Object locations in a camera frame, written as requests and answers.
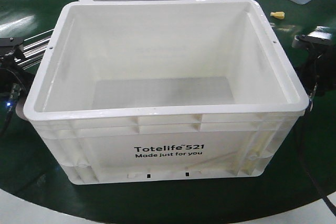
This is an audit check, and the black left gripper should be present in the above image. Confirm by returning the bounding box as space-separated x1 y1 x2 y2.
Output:
1 37 34 95

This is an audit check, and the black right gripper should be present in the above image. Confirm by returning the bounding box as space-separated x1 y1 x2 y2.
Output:
292 26 335 96

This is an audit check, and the white plastic tote crate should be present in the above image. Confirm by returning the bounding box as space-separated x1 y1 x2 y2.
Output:
23 0 309 185

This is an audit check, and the small yellow bottle toy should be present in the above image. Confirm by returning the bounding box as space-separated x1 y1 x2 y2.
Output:
270 12 285 20

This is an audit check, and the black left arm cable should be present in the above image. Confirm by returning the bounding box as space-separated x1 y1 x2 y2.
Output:
0 82 23 138

